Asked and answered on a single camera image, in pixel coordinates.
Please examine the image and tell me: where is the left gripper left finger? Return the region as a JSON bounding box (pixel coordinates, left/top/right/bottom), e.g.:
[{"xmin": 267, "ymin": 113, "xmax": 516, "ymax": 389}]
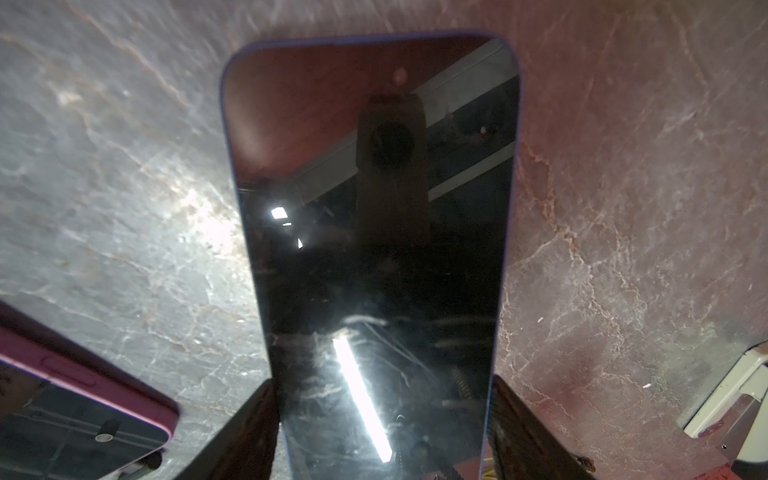
[{"xmin": 176, "ymin": 379, "xmax": 280, "ymax": 480}]

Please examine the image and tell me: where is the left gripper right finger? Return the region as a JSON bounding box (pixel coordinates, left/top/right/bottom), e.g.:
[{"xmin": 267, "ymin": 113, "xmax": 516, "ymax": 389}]
[{"xmin": 487, "ymin": 375, "xmax": 593, "ymax": 480}]

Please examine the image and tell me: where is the pink-edged smartphone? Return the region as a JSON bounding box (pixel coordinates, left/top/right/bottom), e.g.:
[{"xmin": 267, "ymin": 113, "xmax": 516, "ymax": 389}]
[{"xmin": 1, "ymin": 304, "xmax": 179, "ymax": 479}]

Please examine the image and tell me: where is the blue-edged smartphone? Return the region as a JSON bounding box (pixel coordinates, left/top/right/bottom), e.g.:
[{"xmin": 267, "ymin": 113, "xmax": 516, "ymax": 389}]
[{"xmin": 221, "ymin": 31, "xmax": 520, "ymax": 479}]

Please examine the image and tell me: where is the white black stapler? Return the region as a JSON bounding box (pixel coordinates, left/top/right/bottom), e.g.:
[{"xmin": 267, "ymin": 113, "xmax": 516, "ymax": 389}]
[{"xmin": 683, "ymin": 342, "xmax": 767, "ymax": 479}]

